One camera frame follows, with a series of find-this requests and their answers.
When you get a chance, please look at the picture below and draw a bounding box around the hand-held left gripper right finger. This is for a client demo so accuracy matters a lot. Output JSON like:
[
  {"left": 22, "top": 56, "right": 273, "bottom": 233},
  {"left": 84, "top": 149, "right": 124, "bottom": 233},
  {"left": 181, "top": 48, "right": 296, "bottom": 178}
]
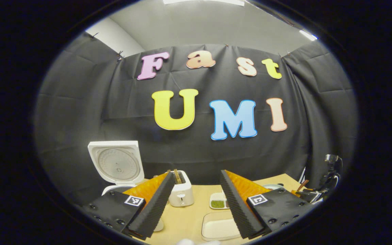
[{"left": 220, "top": 169, "right": 310, "bottom": 239}]

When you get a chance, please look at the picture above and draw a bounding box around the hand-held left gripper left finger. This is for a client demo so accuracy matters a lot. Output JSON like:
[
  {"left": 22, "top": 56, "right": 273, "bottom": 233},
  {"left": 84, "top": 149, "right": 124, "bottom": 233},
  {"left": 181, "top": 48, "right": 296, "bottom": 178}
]
[{"left": 82, "top": 172, "right": 176, "bottom": 240}]

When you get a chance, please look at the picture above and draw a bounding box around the beige tray of rice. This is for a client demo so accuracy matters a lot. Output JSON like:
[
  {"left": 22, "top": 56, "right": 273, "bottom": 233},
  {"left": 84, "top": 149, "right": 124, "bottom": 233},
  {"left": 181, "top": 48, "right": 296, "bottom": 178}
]
[{"left": 201, "top": 212, "right": 242, "bottom": 241}]

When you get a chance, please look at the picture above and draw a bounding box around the white rice cooker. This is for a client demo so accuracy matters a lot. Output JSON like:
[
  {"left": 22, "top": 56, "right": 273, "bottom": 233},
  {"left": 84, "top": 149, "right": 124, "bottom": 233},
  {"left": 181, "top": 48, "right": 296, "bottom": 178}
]
[{"left": 88, "top": 141, "right": 164, "bottom": 232}]

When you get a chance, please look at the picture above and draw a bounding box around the white divided grain dish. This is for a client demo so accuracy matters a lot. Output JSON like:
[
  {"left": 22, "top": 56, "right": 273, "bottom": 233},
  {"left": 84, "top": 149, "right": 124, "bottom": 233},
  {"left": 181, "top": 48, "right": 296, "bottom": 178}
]
[{"left": 210, "top": 192, "right": 230, "bottom": 209}]

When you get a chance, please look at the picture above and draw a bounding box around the white toaster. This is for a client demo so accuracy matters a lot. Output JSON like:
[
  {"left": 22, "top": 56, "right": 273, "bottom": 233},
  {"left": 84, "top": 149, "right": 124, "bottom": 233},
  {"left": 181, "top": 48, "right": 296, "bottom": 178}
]
[{"left": 168, "top": 170, "right": 195, "bottom": 207}]

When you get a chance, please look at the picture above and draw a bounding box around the black backdrop cloth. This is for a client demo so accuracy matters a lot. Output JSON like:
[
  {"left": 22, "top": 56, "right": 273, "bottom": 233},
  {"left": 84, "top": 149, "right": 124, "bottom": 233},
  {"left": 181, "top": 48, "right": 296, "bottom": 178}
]
[{"left": 34, "top": 32, "right": 358, "bottom": 205}]

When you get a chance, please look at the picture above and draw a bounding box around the small ceiling light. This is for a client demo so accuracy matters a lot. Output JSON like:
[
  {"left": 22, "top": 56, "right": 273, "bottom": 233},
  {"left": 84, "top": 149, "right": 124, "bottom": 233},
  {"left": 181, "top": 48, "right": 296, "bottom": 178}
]
[{"left": 300, "top": 30, "right": 318, "bottom": 41}]

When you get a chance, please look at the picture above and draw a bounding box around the long ceiling light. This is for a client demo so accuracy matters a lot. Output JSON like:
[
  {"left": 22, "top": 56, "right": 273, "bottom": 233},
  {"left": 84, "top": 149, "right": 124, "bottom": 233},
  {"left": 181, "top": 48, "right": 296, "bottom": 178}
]
[{"left": 164, "top": 0, "right": 246, "bottom": 6}]

